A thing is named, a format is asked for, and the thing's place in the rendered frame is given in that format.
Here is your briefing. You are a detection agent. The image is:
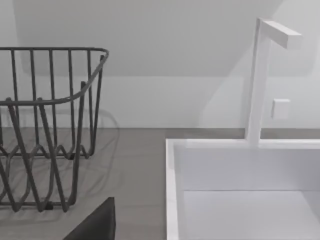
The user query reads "white sink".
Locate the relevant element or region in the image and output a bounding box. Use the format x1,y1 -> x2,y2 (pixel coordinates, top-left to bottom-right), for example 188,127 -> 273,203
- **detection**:
165,138 -> 320,240

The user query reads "dark grey wire basket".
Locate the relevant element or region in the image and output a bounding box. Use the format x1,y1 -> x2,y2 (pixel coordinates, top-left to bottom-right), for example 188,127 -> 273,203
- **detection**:
0,46 -> 110,213

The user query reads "tall white tap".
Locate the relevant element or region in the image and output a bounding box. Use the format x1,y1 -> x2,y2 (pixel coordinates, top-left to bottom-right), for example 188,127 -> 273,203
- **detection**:
244,17 -> 304,146

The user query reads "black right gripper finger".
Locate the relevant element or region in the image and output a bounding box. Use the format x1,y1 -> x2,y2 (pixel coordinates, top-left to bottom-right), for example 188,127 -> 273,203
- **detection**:
62,196 -> 116,240

